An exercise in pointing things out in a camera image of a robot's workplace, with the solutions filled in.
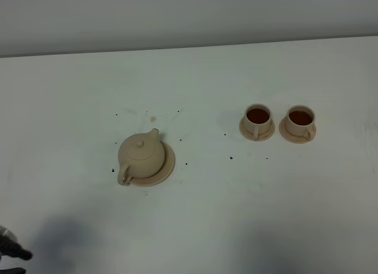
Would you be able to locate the beige round teapot plate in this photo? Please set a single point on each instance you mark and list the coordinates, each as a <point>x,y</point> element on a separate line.
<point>162,174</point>

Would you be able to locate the beige left cup saucer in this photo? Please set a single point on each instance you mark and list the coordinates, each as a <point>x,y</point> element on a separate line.
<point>261,136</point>

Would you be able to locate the beige right cup saucer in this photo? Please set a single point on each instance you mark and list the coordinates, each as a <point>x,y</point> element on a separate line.
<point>292,136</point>

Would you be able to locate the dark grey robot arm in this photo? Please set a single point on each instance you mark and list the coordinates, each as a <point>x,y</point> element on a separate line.
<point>10,246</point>

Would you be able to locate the beige teapot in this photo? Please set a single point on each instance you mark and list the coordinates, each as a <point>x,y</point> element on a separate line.
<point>140,156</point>

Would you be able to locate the beige teacup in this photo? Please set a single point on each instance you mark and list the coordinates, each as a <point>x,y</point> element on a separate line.
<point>257,120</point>
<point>300,122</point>

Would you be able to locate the beige right teacup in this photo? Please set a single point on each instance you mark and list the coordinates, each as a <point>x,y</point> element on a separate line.
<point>300,122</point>

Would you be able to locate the beige cup saucer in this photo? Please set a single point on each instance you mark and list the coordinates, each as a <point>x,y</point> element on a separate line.
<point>292,136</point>
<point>261,136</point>

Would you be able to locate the beige left teacup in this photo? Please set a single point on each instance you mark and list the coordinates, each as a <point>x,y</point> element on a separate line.
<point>257,120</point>

